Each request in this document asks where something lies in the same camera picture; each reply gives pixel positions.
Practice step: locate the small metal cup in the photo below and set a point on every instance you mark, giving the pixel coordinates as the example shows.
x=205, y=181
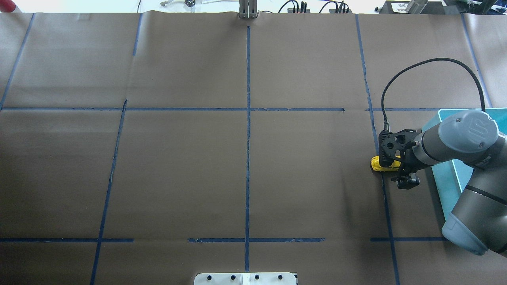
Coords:
x=416, y=6

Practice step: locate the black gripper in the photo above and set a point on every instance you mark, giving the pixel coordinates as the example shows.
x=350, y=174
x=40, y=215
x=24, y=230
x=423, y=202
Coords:
x=408, y=160

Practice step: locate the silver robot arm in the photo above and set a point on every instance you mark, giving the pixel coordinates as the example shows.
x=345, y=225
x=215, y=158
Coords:
x=477, y=220

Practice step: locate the red cylinder bottle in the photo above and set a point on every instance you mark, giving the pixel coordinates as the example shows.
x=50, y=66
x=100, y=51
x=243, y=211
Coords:
x=7, y=6

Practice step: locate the yellow beetle toy car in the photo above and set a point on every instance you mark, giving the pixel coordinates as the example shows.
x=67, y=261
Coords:
x=376, y=166

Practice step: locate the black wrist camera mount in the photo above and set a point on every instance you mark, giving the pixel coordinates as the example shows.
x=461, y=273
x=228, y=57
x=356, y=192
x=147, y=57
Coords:
x=394, y=146

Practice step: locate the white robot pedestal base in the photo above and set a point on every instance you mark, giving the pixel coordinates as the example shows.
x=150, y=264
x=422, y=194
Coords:
x=246, y=278

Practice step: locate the teal plastic storage bin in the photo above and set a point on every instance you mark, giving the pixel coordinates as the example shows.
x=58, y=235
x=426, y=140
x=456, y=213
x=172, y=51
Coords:
x=452, y=176

